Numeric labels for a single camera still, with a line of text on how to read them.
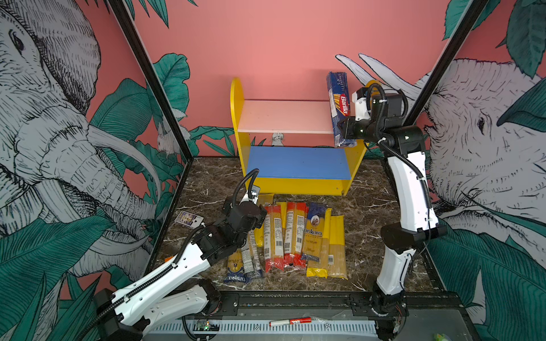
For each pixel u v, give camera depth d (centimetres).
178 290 45
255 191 61
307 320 70
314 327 70
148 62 84
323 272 78
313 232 88
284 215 94
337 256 84
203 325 70
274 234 85
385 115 49
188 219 95
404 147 46
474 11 69
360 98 59
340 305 75
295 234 86
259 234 88
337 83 70
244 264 80
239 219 50
